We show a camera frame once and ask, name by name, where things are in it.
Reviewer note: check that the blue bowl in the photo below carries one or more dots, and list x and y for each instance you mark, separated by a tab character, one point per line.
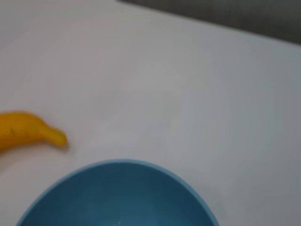
122	197

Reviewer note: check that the yellow banana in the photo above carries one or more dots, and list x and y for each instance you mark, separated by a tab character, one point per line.
28	128

